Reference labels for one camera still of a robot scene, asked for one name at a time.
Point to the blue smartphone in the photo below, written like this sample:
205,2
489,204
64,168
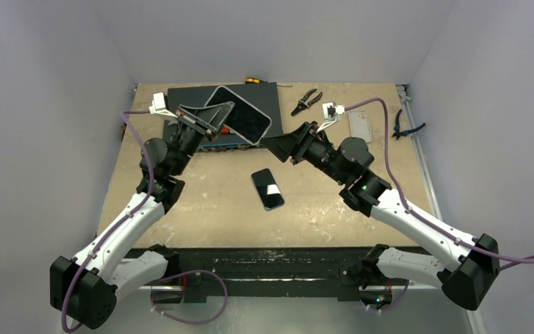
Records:
269,192

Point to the phone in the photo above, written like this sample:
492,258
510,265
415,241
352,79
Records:
359,124
245,120

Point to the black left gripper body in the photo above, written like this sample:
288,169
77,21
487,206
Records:
191,124

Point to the yellow black screwdriver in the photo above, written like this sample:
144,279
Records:
253,80

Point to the black grey wire stripper pliers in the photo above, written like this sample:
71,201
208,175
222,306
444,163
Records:
309,98

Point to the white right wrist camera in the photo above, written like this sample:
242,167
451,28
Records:
332,113

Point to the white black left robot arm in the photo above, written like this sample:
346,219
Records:
87,286

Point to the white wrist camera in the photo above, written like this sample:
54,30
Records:
332,113
159,108

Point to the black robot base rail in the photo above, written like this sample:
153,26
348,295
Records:
342,273

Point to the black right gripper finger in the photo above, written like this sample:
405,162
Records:
285,147
307,129

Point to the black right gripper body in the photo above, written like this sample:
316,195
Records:
304,142

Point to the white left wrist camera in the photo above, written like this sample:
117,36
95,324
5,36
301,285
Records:
159,108

